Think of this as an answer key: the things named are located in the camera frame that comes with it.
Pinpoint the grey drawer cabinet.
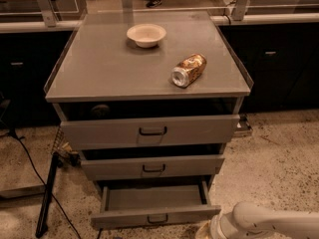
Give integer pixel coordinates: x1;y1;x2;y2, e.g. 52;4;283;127
43;10;254;191

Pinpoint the black metal bar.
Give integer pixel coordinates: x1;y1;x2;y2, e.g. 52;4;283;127
35;152;59;238

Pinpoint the black floor cable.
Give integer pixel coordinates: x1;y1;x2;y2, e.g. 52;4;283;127
9;129;83;239

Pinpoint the grey top drawer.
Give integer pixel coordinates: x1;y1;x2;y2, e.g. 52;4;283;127
54;100;239;150

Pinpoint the white paper bowl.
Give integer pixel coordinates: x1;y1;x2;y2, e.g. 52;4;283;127
127;24;166;48

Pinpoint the round object in top drawer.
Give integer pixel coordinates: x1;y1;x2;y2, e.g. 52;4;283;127
90;104;111;120

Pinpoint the grey drawer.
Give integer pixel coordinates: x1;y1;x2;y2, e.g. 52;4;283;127
91;178;221;229
81;144;224;181
54;100;239;150

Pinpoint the grey middle drawer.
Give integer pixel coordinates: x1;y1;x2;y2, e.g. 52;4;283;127
81;144;224;181

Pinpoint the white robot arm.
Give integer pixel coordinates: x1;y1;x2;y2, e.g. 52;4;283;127
195;202;319;239

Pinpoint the grey bottom drawer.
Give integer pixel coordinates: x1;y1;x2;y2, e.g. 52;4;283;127
91;178;221;229

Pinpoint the gold crushed soda can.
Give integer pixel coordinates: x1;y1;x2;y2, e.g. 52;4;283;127
171;54;207;88

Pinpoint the dark counter with rail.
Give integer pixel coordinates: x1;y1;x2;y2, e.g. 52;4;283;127
1;22;318;126

